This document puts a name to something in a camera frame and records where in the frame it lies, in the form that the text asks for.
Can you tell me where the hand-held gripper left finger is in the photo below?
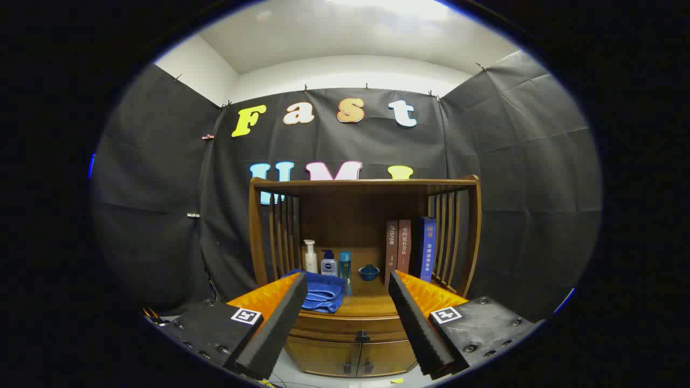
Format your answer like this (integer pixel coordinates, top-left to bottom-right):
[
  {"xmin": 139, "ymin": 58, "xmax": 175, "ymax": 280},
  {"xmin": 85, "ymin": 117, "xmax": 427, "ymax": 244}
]
[{"xmin": 159, "ymin": 271, "xmax": 309, "ymax": 381}]

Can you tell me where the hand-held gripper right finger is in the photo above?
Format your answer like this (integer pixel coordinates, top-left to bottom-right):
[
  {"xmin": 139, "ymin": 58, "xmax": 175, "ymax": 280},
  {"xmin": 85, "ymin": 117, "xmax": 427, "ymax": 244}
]
[{"xmin": 388, "ymin": 269, "xmax": 542, "ymax": 379}]

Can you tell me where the wooden drawer with dark knob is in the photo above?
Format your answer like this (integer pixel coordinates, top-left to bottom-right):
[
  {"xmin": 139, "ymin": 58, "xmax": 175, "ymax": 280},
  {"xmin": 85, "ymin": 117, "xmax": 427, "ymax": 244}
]
[{"xmin": 288, "ymin": 313, "xmax": 413, "ymax": 344}]

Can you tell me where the wooden cabinet door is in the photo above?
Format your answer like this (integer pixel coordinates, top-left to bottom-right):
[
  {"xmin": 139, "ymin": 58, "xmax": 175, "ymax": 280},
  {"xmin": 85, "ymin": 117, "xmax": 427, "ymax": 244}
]
[
  {"xmin": 285, "ymin": 337, "xmax": 361, "ymax": 377},
  {"xmin": 357, "ymin": 339, "xmax": 419, "ymax": 377}
]

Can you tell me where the wooden countertop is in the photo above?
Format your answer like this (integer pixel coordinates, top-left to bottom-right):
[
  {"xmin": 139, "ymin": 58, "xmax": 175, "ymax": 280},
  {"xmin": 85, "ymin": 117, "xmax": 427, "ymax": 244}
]
[{"xmin": 294, "ymin": 276, "xmax": 402, "ymax": 318}]

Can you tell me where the wooden cabinet with slatted sides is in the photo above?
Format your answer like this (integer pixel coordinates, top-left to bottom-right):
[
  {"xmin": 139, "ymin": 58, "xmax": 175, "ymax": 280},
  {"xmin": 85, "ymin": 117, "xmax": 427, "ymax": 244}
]
[{"xmin": 248, "ymin": 174, "xmax": 482, "ymax": 378}]

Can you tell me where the folded blue towel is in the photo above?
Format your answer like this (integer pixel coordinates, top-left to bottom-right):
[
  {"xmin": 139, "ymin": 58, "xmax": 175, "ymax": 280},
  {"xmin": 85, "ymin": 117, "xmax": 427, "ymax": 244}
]
[{"xmin": 280, "ymin": 269, "xmax": 346, "ymax": 314}]

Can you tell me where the white pump bottle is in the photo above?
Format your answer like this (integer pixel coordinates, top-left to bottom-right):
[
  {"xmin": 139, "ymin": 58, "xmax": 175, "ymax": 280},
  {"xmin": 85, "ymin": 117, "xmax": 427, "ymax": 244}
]
[{"xmin": 303, "ymin": 239, "xmax": 319, "ymax": 274}]

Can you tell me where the blue book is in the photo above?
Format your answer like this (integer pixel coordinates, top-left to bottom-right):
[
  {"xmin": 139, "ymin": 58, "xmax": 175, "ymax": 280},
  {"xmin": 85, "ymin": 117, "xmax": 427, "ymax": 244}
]
[{"xmin": 412, "ymin": 217, "xmax": 437, "ymax": 282}]

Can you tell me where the brown book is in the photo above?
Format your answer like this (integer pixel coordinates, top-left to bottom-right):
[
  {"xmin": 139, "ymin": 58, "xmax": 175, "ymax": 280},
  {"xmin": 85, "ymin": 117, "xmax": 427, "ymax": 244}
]
[
  {"xmin": 397, "ymin": 219, "xmax": 412, "ymax": 275},
  {"xmin": 385, "ymin": 220, "xmax": 399, "ymax": 286}
]

